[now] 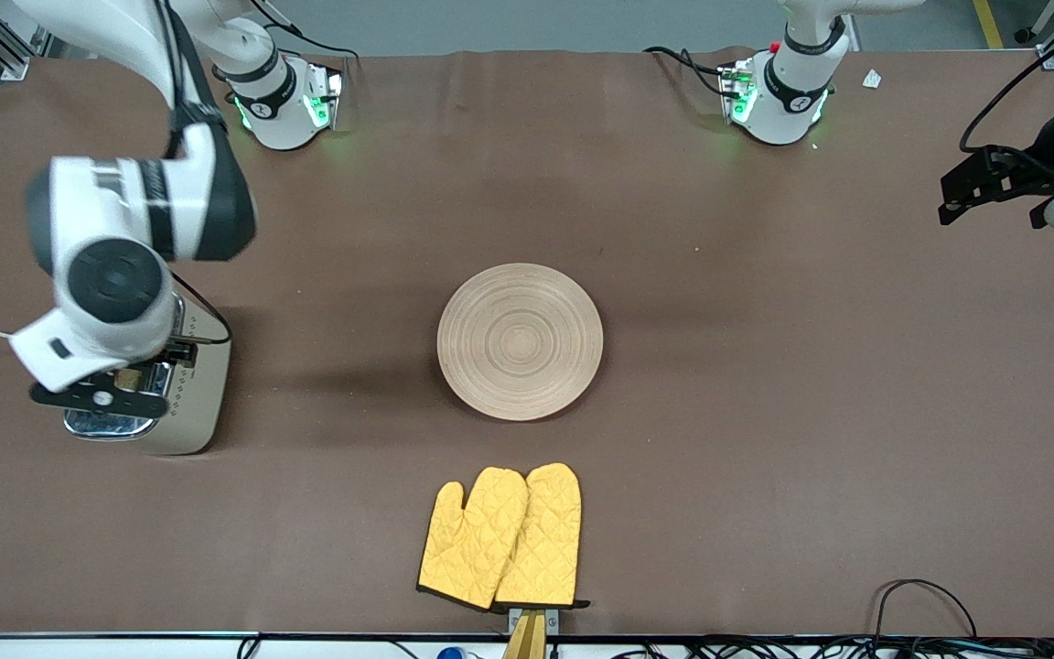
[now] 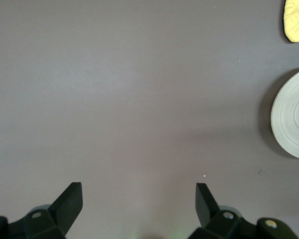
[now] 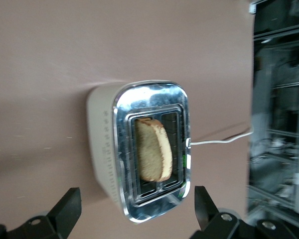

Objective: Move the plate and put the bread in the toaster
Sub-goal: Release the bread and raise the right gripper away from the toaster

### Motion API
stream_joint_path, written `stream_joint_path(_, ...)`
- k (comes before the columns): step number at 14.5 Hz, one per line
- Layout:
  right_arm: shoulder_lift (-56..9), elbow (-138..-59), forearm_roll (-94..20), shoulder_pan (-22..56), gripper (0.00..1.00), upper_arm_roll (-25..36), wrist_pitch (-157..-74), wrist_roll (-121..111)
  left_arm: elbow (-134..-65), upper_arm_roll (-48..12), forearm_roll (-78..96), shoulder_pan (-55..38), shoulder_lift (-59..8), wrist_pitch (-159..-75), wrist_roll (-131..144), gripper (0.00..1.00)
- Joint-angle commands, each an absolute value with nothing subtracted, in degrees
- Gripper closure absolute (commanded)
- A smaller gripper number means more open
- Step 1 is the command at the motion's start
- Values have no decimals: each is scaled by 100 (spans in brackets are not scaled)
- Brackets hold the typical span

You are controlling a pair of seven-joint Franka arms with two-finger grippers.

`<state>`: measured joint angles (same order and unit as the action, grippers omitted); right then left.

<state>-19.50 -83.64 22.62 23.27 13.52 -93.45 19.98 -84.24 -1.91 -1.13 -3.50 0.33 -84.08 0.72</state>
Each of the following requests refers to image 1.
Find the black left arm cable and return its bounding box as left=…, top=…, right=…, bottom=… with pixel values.
left=959, top=16, right=1054, bottom=153

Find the cream and chrome toaster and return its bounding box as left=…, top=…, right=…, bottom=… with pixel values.
left=63, top=291, right=232, bottom=456

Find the black base cable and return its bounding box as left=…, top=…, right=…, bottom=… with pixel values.
left=253, top=0, right=361, bottom=65
left=643, top=46, right=731, bottom=98

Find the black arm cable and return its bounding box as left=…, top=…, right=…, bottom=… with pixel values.
left=170, top=273, right=234, bottom=348
left=959, top=16, right=1054, bottom=153

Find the brown table cover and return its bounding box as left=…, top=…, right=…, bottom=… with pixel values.
left=0, top=48, right=1054, bottom=638

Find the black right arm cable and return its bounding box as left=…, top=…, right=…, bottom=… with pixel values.
left=170, top=273, right=234, bottom=348

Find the black cable bundle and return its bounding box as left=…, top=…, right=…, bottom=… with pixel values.
left=609, top=635, right=1054, bottom=659

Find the wooden clamp with metal bracket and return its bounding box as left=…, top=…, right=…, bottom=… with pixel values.
left=501, top=607, right=561, bottom=659

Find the yellow quilted oven mitt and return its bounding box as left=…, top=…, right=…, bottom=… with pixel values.
left=416, top=467, right=530, bottom=611
left=494, top=462, right=590, bottom=610

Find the round wooden plate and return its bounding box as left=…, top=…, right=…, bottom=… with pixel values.
left=436, top=263, right=605, bottom=422

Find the black looped cable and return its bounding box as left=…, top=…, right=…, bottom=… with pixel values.
left=873, top=578, right=978, bottom=642

